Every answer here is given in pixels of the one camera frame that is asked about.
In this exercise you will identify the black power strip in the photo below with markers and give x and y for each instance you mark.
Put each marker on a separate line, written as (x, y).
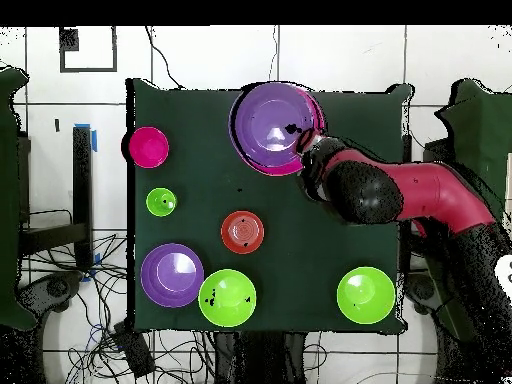
(134, 352)

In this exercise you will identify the purple plastic bowl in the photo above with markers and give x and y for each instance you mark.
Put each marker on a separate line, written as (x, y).
(172, 275)
(268, 120)

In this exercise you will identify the dark green tablecloth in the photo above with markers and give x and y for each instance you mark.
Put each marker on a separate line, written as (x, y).
(192, 112)

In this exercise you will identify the large pink plastic bowl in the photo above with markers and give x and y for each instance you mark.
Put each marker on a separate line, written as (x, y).
(276, 171)

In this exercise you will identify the green-covered side table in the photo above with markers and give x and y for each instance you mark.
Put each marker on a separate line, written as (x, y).
(480, 116)
(8, 200)

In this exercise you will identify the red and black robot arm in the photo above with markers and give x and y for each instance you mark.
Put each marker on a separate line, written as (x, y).
(420, 192)

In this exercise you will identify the small red-pink plastic bowl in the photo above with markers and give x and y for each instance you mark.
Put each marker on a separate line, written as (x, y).
(148, 147)

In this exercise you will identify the green plastic cup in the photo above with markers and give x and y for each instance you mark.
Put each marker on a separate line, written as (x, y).
(161, 202)

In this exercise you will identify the black square floor frame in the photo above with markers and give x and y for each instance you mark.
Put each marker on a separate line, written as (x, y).
(68, 40)

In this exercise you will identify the small orange-red plastic bowl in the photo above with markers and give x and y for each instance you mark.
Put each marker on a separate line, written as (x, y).
(242, 232)

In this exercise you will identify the black stand with blue tape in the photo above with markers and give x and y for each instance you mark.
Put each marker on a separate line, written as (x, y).
(82, 180)

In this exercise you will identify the green plastic bowl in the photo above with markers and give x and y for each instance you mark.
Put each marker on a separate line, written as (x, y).
(227, 298)
(366, 296)

